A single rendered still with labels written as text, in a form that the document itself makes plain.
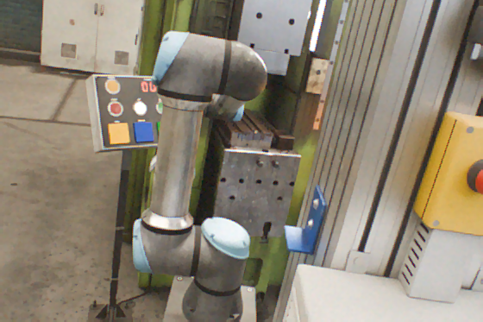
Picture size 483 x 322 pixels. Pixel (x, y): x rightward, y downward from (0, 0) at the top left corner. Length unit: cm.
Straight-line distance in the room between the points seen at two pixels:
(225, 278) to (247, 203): 107
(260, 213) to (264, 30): 86
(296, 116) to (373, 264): 161
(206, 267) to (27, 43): 717
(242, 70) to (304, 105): 132
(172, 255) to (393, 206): 54
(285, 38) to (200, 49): 108
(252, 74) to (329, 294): 49
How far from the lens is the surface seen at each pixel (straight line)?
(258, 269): 232
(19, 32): 793
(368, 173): 54
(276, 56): 190
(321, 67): 212
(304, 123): 219
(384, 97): 52
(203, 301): 103
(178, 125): 87
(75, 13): 710
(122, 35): 708
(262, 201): 205
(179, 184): 91
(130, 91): 168
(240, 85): 86
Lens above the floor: 154
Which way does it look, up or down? 18 degrees down
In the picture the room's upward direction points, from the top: 11 degrees clockwise
